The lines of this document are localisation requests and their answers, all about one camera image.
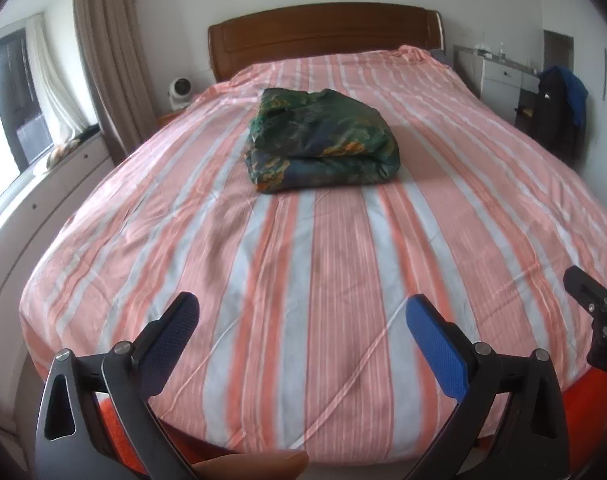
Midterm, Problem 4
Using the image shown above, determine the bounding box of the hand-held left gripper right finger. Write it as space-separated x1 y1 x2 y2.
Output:
406 294 570 480

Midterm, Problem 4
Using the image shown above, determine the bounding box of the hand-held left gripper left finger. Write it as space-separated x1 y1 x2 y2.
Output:
35 291 204 480

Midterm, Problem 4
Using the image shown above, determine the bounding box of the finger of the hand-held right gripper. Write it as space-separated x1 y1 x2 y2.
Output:
563 266 607 314

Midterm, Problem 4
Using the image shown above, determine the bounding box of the green printed padded jacket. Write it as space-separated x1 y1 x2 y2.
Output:
244 87 401 195

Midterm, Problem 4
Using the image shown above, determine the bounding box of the chair with dark clothes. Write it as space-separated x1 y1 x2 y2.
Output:
531 67 581 166

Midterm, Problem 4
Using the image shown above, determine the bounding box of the bed with pink striped sheet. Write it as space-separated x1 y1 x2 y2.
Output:
18 45 607 466

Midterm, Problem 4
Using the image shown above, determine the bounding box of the blue garment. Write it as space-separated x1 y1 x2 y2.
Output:
548 65 589 128

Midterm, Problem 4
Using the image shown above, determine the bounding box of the white window cabinet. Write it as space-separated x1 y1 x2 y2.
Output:
0 132 117 321

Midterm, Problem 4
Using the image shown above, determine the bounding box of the brown bundle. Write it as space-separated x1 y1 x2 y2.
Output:
48 137 82 166

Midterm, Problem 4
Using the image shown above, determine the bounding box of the white desk with drawers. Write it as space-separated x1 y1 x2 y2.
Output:
453 44 541 113

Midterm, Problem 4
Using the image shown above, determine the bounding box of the white wardrobe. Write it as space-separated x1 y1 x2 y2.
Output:
536 0 607 221

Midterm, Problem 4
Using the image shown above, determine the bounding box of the small white fan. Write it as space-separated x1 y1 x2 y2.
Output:
168 76 194 110

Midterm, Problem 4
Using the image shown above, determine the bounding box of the white sheer curtain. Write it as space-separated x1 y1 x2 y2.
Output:
26 12 102 141

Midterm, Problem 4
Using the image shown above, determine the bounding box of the brown curtain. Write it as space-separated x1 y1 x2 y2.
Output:
72 0 159 161

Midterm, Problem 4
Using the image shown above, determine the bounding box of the window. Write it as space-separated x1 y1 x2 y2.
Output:
0 27 54 173

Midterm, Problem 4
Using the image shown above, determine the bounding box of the wooden headboard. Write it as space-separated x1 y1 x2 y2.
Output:
208 2 447 83

